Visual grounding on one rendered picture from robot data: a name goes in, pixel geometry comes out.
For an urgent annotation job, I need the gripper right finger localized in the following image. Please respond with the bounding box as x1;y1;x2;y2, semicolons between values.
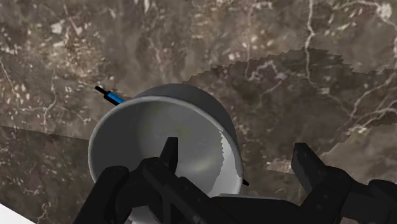
291;142;397;224

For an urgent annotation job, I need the white bowl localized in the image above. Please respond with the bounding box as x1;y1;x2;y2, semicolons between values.
88;83;244;224

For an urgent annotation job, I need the blue and black pen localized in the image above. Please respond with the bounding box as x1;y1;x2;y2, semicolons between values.
94;85;127;106

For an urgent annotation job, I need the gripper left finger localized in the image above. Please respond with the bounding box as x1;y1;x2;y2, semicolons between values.
73;136;231;224

